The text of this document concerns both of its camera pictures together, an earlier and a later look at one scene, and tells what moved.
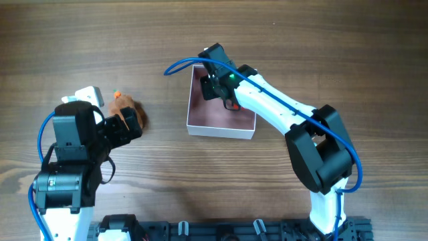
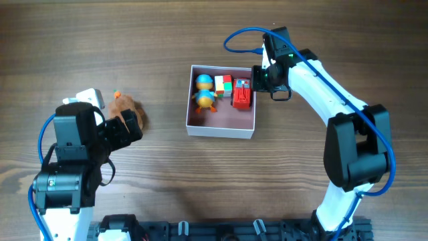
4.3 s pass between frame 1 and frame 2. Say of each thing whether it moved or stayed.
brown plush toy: stayed
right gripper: moved
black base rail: stayed
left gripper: stayed
